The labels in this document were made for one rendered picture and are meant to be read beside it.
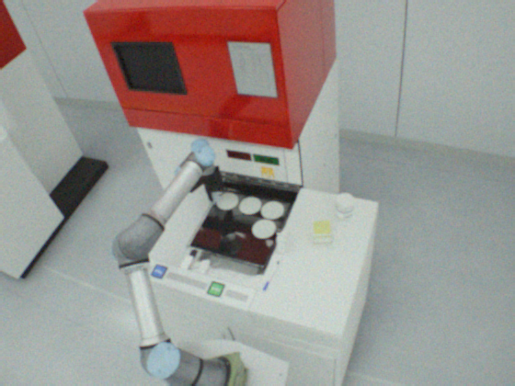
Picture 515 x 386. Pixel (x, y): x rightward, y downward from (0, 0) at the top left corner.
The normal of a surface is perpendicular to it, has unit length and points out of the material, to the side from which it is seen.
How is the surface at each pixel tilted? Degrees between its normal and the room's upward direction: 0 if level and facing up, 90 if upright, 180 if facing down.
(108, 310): 0
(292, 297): 0
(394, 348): 0
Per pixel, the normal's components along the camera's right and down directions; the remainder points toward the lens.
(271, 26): -0.36, 0.72
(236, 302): -0.14, -0.67
